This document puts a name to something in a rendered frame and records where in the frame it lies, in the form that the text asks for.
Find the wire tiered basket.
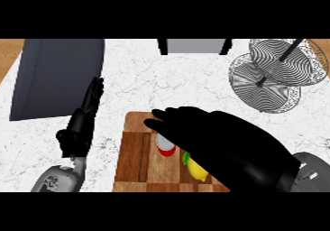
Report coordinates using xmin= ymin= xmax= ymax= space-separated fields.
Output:
xmin=226 ymin=39 xmax=330 ymax=115

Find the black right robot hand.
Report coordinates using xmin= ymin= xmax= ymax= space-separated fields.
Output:
xmin=142 ymin=106 xmax=301 ymax=193

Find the wooden cutting board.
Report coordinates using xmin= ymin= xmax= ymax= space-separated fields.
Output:
xmin=111 ymin=111 xmax=231 ymax=193

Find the yellow lemon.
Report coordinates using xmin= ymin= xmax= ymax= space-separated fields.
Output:
xmin=180 ymin=152 xmax=210 ymax=182

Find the grey appliance with black frame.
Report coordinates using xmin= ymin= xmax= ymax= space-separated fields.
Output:
xmin=155 ymin=39 xmax=234 ymax=56

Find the red and white can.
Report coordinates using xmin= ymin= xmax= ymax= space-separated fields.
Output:
xmin=154 ymin=133 xmax=178 ymax=158

